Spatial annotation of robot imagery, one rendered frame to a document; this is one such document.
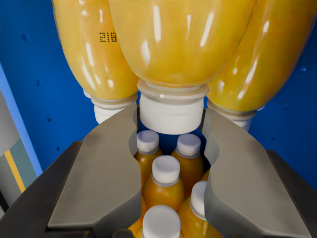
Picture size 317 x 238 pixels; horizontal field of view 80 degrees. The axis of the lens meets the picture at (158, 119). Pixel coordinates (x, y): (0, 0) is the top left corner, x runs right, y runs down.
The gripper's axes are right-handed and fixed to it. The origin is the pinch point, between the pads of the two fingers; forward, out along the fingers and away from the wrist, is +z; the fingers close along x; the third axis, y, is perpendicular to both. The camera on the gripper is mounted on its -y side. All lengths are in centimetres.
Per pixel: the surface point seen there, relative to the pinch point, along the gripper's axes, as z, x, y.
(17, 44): 6.0, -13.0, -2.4
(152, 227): -0.4, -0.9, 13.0
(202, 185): 5.3, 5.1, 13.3
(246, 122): 2.6, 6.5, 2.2
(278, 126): 8.4, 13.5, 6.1
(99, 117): 3.2, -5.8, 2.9
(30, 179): 115, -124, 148
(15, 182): 116, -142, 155
